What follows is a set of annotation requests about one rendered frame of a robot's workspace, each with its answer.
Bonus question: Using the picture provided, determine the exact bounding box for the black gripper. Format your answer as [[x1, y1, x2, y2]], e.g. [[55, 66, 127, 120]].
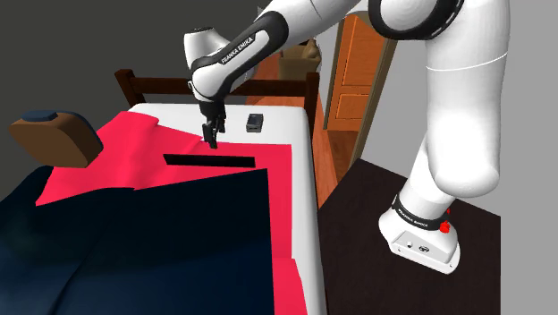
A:
[[198, 98, 227, 150]]

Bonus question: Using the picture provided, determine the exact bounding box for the small black box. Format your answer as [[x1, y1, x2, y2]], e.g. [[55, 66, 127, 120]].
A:
[[245, 113, 266, 133]]

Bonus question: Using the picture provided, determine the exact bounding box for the white bed with brown headboard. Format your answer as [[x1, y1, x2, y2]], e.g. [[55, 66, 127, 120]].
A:
[[0, 68, 329, 315]]

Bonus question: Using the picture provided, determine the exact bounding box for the red blanket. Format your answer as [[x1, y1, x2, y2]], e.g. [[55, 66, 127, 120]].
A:
[[35, 110, 309, 315]]

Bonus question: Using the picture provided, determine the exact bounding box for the tan cardboard box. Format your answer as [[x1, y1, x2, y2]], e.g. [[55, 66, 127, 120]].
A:
[[277, 38, 323, 82]]

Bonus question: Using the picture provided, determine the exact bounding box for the dark blue blanket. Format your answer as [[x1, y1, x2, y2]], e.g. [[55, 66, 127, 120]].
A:
[[0, 165, 275, 315]]

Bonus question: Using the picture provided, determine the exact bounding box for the orange wooden door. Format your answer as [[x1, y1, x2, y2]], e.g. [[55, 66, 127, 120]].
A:
[[323, 11, 399, 169]]

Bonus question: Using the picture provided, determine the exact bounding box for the brown pillow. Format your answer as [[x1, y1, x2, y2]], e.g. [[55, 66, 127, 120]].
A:
[[8, 113, 105, 169]]

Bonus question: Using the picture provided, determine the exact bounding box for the dark robot stand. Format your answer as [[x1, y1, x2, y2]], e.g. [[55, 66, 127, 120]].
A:
[[317, 157, 502, 315]]

